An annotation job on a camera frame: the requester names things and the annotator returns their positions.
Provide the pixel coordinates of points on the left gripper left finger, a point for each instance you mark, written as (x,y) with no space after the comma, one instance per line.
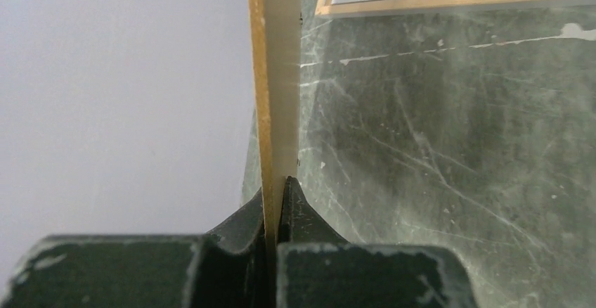
(223,267)

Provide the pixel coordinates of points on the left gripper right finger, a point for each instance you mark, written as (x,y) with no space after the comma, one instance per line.
(317,267)

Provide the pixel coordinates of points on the brown backing board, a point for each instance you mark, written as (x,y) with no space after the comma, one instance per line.
(276,33)

